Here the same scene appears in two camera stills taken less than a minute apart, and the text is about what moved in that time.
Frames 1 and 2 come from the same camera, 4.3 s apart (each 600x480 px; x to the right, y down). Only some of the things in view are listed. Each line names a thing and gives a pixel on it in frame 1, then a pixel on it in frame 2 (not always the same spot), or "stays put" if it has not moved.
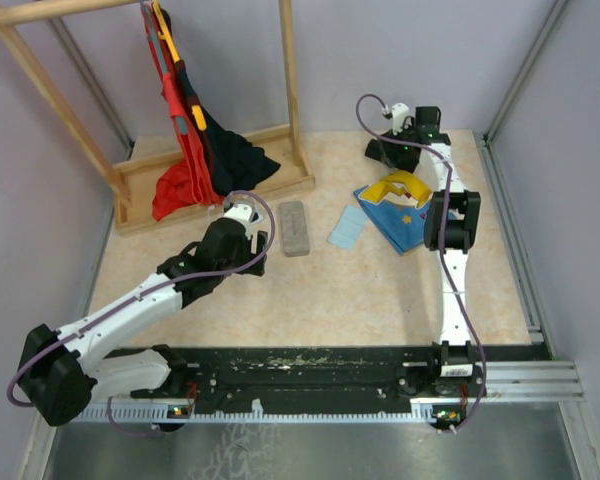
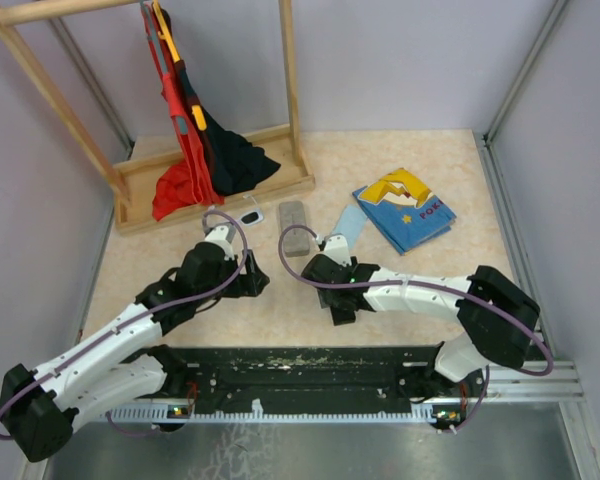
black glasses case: x=400 y=156 → x=343 y=311
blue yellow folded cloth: x=395 y=205 stays put
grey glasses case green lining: x=294 y=228 stays put
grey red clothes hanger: x=160 y=56 stays put
